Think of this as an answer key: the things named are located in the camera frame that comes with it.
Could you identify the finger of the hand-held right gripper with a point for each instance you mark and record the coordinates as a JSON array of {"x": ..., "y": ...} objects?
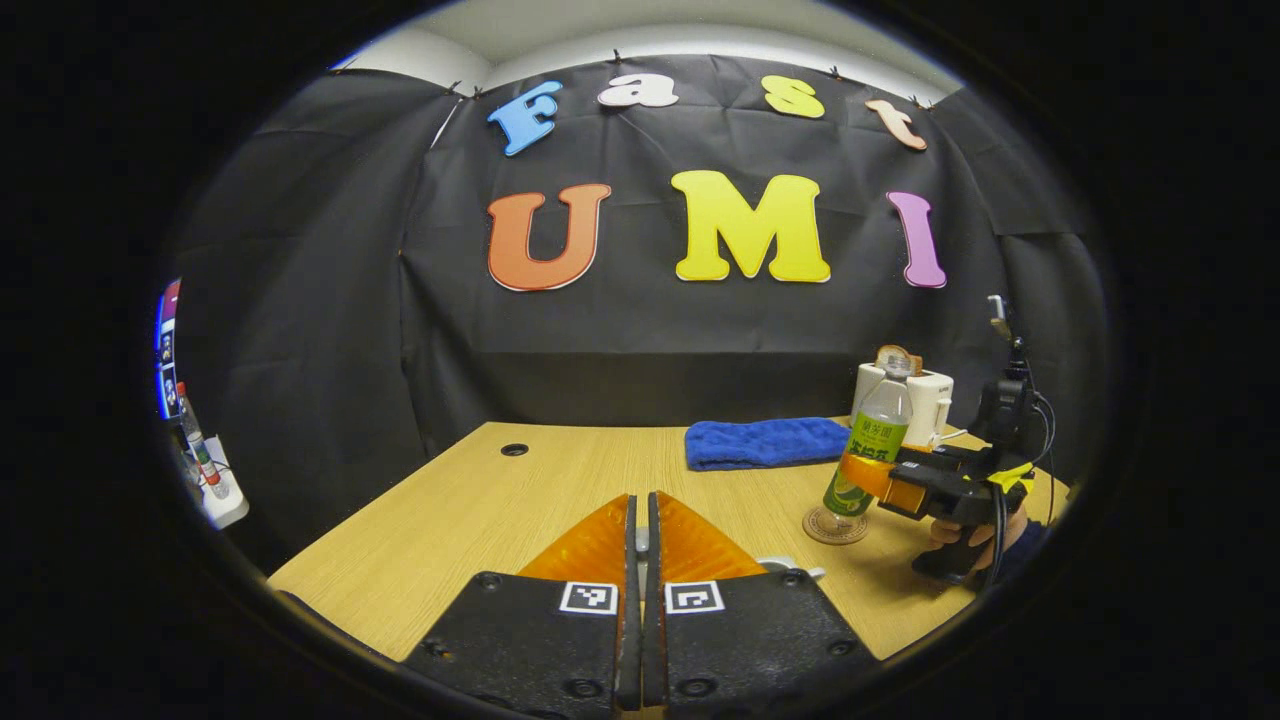
[
  {"x": 940, "y": 490},
  {"x": 945, "y": 455}
]

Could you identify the white side table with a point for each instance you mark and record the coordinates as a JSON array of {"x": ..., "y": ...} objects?
[{"x": 228, "y": 510}]

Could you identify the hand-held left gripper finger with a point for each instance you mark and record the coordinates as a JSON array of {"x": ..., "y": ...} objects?
[
  {"x": 630, "y": 660},
  {"x": 653, "y": 660}
]

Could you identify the computer monitor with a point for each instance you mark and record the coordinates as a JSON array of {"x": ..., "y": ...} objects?
[{"x": 168, "y": 350}]

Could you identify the white toaster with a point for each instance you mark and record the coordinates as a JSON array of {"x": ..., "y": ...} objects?
[{"x": 930, "y": 405}]

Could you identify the bread slice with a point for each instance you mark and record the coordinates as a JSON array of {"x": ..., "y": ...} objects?
[{"x": 898, "y": 358}]

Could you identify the red cap plastic bottle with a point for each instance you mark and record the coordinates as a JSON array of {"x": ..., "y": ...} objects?
[{"x": 200, "y": 450}]

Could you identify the blue towel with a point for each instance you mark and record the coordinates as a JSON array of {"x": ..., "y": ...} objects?
[{"x": 765, "y": 443}]

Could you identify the round brown coaster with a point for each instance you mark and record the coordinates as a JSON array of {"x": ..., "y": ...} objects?
[{"x": 835, "y": 532}]

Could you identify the green label water bottle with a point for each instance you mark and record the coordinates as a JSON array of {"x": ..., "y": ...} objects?
[{"x": 880, "y": 425}]

